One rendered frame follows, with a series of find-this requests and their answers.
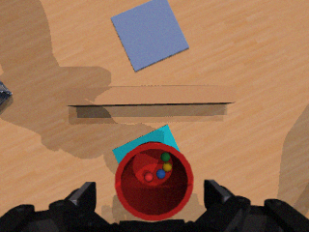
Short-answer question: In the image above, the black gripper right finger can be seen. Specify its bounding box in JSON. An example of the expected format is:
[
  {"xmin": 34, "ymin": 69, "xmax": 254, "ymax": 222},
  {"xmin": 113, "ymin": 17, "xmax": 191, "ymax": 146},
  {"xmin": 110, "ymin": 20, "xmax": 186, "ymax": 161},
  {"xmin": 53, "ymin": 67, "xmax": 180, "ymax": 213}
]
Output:
[{"xmin": 177, "ymin": 180, "xmax": 309, "ymax": 232}]

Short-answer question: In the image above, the red marble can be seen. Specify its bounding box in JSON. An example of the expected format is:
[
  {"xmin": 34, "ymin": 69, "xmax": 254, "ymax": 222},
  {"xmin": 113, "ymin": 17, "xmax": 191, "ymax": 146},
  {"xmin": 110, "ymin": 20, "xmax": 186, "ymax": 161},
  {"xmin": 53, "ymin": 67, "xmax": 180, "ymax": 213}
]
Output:
[{"xmin": 144, "ymin": 172, "xmax": 154, "ymax": 182}]

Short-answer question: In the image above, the yellow marble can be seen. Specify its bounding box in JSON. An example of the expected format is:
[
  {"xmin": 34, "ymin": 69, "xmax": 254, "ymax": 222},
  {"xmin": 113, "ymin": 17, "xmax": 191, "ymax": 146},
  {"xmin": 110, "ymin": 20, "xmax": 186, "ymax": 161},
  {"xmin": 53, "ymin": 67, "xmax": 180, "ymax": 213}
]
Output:
[{"xmin": 162, "ymin": 162, "xmax": 172, "ymax": 172}]

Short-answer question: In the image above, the blue marble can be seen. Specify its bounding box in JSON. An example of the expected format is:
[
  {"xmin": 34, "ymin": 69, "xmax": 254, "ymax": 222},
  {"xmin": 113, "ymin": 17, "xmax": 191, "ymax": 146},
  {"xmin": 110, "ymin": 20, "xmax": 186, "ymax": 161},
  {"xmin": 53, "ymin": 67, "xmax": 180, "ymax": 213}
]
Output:
[{"xmin": 156, "ymin": 169, "xmax": 165, "ymax": 179}]

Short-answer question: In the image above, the green marble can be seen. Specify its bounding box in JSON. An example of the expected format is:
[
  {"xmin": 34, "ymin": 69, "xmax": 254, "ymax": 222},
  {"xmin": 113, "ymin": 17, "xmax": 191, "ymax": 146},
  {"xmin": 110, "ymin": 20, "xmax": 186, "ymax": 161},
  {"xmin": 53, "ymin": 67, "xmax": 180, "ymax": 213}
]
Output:
[{"xmin": 160, "ymin": 152, "xmax": 170, "ymax": 161}]

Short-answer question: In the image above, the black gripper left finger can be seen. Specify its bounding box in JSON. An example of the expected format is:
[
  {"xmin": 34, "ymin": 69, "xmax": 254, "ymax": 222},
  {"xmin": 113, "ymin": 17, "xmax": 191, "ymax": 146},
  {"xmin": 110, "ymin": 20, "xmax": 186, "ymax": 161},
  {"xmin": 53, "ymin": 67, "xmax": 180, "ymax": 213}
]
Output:
[{"xmin": 0, "ymin": 182, "xmax": 128, "ymax": 232}]

